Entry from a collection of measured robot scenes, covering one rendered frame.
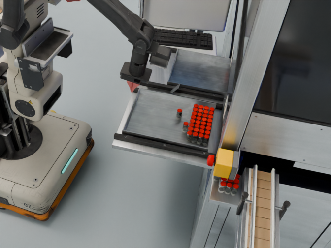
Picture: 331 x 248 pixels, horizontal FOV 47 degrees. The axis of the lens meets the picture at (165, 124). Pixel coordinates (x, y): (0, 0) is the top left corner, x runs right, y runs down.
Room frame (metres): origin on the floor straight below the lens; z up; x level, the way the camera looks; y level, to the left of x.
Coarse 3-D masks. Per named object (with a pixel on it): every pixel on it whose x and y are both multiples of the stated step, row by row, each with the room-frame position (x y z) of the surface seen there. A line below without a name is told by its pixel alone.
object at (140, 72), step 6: (126, 66) 1.05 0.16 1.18; (132, 66) 1.01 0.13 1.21; (138, 66) 1.01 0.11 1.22; (144, 66) 1.02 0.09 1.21; (120, 72) 1.01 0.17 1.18; (126, 72) 1.02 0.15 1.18; (132, 72) 1.01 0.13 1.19; (138, 72) 1.01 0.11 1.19; (144, 72) 1.03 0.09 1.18; (150, 72) 1.05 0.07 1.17; (138, 78) 1.00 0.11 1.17; (144, 78) 1.01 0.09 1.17
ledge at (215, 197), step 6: (240, 180) 0.84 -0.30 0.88; (210, 186) 0.81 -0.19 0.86; (216, 186) 0.80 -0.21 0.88; (240, 186) 0.81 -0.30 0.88; (210, 192) 0.77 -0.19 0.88; (216, 192) 0.78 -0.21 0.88; (240, 192) 0.79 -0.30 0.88; (210, 198) 0.75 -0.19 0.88; (216, 198) 0.75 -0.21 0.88; (222, 198) 0.75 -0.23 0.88; (228, 198) 0.76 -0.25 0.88; (234, 198) 0.76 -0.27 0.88; (222, 204) 0.74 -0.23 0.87; (228, 204) 0.74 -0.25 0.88; (234, 204) 0.74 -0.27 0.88
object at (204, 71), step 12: (180, 60) 1.52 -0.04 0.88; (192, 60) 1.53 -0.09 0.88; (204, 60) 1.54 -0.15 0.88; (216, 60) 1.54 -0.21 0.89; (228, 60) 1.53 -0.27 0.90; (180, 72) 1.42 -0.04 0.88; (192, 72) 1.43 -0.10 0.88; (204, 72) 1.44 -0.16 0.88; (216, 72) 1.46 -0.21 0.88; (228, 72) 1.47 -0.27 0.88; (168, 84) 1.31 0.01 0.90; (180, 84) 1.30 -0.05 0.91; (192, 84) 1.35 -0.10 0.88; (204, 84) 1.36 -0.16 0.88; (216, 84) 1.37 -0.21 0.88
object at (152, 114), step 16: (144, 96) 1.23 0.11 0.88; (160, 96) 1.23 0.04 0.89; (176, 96) 1.22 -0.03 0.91; (144, 112) 1.13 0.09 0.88; (160, 112) 1.14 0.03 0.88; (176, 112) 1.15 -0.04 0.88; (128, 128) 1.03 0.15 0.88; (144, 128) 1.04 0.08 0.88; (160, 128) 1.05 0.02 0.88; (176, 128) 1.06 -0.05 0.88; (176, 144) 0.96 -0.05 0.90; (192, 144) 0.99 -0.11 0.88; (208, 144) 1.00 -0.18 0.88
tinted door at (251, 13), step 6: (252, 0) 1.27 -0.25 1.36; (258, 0) 1.07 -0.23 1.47; (252, 6) 1.21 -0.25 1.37; (252, 12) 1.15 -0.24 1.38; (246, 18) 1.32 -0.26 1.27; (252, 18) 1.10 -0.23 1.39; (246, 24) 1.25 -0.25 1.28; (252, 24) 1.05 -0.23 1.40; (246, 30) 1.19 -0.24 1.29; (246, 36) 1.12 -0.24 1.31; (246, 42) 1.07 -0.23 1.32; (240, 60) 1.10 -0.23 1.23; (240, 66) 1.04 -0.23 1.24
